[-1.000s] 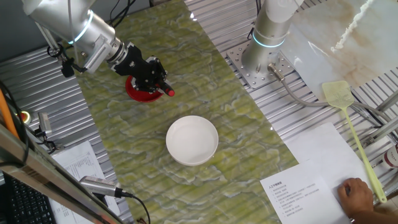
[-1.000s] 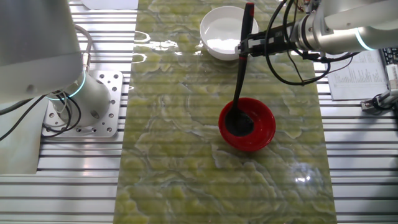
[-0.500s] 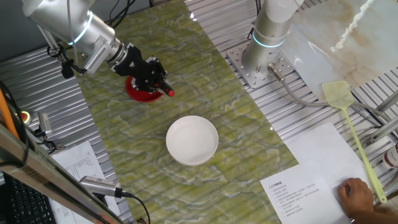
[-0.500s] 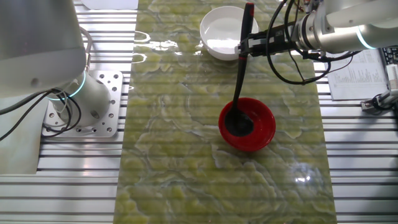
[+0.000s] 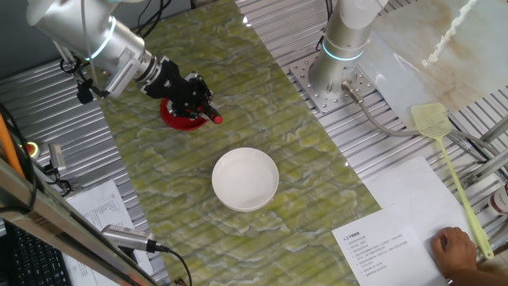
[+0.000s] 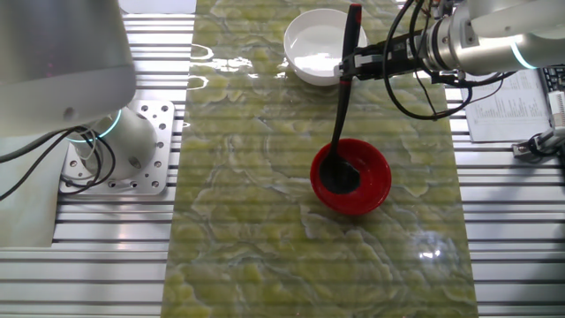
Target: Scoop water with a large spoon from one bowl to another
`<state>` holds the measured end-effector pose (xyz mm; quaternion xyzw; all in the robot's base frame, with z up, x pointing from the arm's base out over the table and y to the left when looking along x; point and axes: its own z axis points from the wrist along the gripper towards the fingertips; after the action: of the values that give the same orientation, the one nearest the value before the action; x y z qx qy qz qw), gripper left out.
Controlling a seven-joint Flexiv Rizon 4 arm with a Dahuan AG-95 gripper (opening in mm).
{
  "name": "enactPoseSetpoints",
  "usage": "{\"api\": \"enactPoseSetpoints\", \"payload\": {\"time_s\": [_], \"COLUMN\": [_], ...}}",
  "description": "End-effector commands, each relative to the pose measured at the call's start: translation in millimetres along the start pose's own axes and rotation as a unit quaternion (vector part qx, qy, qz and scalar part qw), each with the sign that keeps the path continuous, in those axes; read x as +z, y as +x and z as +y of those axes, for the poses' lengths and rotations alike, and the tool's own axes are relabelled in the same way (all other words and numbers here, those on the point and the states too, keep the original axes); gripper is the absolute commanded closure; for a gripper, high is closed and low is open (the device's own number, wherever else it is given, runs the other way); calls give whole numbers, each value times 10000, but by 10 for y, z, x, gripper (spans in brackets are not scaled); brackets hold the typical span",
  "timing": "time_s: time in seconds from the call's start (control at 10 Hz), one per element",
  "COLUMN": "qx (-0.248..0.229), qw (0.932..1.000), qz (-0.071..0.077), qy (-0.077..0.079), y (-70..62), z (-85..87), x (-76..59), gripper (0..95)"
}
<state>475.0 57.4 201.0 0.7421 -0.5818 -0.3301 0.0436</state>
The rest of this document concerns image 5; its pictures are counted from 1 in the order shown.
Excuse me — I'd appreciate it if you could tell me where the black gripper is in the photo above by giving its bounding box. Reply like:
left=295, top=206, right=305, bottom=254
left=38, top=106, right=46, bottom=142
left=140, top=55, right=214, bottom=122

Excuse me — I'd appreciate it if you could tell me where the person's bare forearm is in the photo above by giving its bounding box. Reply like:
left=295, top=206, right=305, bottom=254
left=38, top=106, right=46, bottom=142
left=447, top=260, right=508, bottom=286

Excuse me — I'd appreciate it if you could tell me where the red bowl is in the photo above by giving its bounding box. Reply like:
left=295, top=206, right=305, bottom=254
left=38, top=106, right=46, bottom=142
left=160, top=97, right=210, bottom=132

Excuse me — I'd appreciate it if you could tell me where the white bowl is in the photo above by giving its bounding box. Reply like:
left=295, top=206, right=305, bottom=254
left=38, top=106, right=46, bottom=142
left=211, top=147, right=280, bottom=213

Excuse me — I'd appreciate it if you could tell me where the person's bare hand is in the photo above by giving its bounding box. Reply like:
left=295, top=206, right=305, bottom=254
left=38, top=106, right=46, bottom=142
left=431, top=226, right=478, bottom=279

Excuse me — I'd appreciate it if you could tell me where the green marble pattern mat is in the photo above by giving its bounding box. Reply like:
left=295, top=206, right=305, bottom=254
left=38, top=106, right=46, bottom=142
left=77, top=0, right=382, bottom=286

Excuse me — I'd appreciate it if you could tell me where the black rod base clamp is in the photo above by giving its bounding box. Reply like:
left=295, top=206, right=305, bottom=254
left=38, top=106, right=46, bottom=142
left=59, top=55, right=84, bottom=79

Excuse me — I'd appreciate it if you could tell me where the thin metal rod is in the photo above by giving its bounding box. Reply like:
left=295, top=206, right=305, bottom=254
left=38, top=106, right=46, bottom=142
left=55, top=39, right=80, bottom=68

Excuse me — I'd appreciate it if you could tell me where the paper with dense printed table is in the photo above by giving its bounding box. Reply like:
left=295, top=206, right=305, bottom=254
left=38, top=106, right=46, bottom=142
left=63, top=179, right=155, bottom=286

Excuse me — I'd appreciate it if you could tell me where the orange pole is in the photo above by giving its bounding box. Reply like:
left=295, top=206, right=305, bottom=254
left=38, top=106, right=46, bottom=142
left=0, top=113, right=25, bottom=178

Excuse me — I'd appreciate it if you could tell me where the black keyboard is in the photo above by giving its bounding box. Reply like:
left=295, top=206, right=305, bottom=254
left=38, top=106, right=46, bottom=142
left=3, top=222, right=75, bottom=286

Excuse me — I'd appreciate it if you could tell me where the yellow-green fly swatter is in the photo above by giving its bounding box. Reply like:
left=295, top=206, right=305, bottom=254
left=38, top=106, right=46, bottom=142
left=410, top=102, right=495, bottom=261

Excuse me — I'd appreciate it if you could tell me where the blank white paper sheet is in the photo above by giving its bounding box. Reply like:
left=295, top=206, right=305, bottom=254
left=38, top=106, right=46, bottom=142
left=363, top=156, right=477, bottom=259

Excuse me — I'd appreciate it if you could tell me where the paper with short text list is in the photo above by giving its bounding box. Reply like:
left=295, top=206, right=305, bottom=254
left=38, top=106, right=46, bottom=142
left=331, top=203, right=450, bottom=286

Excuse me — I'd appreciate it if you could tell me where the beige marble pattern sheet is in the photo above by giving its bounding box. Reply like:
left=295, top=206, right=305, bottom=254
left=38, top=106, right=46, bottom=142
left=355, top=0, right=508, bottom=130

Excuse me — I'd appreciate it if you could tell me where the aluminium profile bar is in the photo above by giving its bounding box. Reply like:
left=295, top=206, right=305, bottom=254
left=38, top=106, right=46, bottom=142
left=460, top=149, right=508, bottom=190
left=478, top=114, right=508, bottom=144

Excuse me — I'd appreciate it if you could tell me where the red white can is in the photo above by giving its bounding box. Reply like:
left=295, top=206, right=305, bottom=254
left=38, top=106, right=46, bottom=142
left=487, top=184, right=508, bottom=217

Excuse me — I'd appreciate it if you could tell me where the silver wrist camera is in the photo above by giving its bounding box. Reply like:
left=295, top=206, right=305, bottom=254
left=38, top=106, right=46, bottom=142
left=103, top=46, right=139, bottom=99

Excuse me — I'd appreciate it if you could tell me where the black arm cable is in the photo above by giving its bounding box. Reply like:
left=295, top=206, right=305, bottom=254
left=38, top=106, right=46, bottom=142
left=136, top=0, right=174, bottom=40

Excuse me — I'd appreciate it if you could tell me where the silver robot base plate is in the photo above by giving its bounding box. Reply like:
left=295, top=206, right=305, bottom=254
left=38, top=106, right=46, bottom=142
left=288, top=53, right=378, bottom=115

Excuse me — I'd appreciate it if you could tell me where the looped black cable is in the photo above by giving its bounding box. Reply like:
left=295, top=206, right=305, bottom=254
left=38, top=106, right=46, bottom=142
left=315, top=0, right=333, bottom=52

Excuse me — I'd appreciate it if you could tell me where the small grey camera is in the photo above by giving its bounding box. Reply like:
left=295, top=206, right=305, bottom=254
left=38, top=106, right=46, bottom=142
left=47, top=142, right=67, bottom=172

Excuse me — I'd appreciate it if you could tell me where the silver finned camera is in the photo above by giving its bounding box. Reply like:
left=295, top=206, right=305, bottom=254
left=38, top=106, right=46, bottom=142
left=101, top=224, right=156, bottom=253

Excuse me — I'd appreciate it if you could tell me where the small camera mount clamp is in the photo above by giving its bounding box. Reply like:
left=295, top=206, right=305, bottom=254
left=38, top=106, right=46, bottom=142
left=43, top=164, right=73, bottom=195

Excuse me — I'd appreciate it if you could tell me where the black camera cable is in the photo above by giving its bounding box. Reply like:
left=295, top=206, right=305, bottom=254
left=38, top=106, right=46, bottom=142
left=152, top=242, right=194, bottom=286

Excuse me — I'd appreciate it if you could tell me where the grey corrugated cable conduit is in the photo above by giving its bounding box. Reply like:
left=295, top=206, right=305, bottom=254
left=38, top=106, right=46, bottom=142
left=341, top=80, right=503, bottom=158

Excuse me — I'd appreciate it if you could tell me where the aluminium frame bar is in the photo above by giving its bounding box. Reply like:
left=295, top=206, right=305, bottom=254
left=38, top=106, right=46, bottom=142
left=0, top=157, right=160, bottom=286

